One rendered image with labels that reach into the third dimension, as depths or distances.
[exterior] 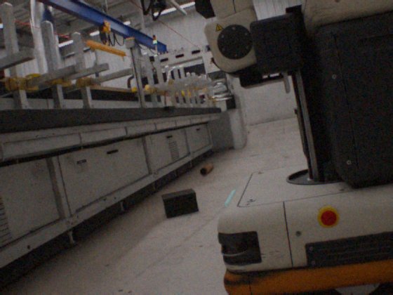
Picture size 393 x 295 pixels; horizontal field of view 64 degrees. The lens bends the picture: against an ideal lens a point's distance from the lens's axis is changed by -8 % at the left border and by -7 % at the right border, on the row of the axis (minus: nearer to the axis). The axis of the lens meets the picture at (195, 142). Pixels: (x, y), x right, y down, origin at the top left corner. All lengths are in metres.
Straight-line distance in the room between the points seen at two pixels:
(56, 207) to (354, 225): 1.46
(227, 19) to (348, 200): 0.60
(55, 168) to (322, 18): 1.46
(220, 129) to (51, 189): 4.06
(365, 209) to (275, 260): 0.25
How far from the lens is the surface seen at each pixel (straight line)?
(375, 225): 0.87
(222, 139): 5.58
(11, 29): 1.51
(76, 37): 1.90
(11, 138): 1.37
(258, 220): 0.84
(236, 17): 1.03
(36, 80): 1.43
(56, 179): 1.86
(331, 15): 0.87
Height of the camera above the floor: 0.51
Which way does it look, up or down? 3 degrees down
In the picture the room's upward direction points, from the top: 11 degrees counter-clockwise
